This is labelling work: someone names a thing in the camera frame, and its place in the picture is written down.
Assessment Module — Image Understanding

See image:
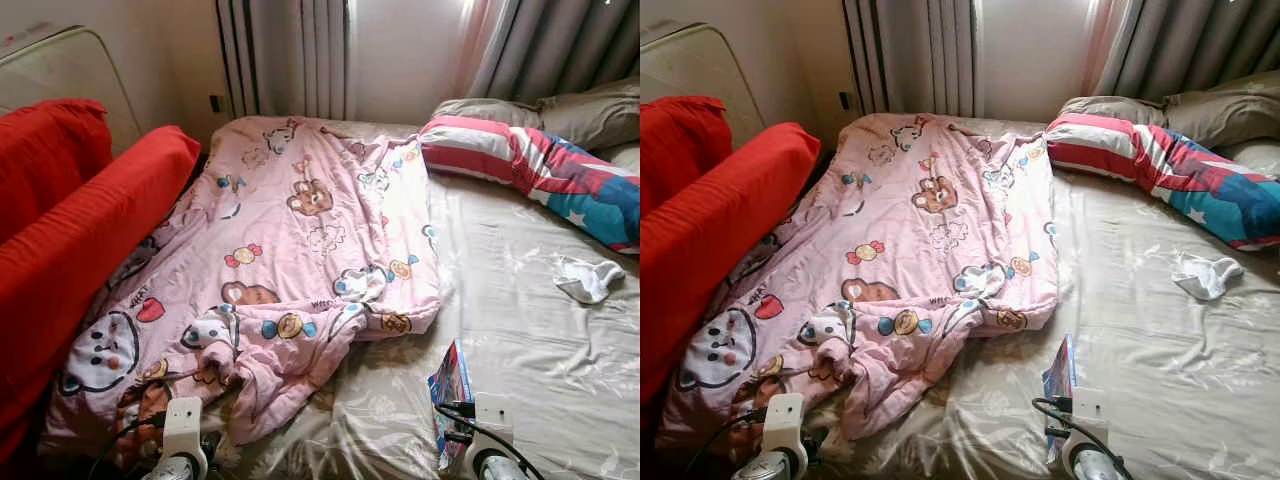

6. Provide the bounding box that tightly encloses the red white blue bolster pillow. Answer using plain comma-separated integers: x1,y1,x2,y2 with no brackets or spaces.
1045,112,1280,251
418,115,641,256

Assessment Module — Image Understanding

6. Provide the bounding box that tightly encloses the red fabric cushion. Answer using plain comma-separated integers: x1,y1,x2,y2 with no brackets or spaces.
640,95,734,216
640,122,823,461
0,98,114,246
0,125,203,461

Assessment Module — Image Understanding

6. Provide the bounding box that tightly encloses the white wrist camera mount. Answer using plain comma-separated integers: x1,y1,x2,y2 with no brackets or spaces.
473,393,516,451
1072,388,1111,446
763,392,809,456
160,397,208,461

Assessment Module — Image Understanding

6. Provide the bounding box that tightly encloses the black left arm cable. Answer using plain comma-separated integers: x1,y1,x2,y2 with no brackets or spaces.
683,410,766,480
88,410,166,480

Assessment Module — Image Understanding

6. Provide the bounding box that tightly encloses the beige floral bed sheet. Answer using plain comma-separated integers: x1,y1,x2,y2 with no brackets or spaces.
215,118,641,480
830,115,1280,480

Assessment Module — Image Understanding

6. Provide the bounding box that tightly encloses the beige upright mattress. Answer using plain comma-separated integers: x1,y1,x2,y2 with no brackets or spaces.
0,25,143,156
640,22,771,151

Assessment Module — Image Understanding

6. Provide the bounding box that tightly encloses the white crumpled sock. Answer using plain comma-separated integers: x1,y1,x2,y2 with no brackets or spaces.
1172,252,1246,301
553,255,628,306

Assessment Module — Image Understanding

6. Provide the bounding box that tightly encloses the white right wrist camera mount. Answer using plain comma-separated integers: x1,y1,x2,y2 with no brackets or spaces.
473,393,516,451
1072,388,1111,446

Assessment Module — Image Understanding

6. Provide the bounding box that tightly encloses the colourful picture book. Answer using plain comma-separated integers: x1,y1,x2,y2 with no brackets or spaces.
427,338,476,471
1040,333,1081,466

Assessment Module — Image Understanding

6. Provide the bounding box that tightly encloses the pink cartoon print quilt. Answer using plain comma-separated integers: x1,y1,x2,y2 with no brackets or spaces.
655,112,1061,461
38,115,443,466

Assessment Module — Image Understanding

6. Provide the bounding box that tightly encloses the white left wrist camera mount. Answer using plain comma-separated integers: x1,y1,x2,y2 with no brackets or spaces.
160,397,208,461
763,392,809,456

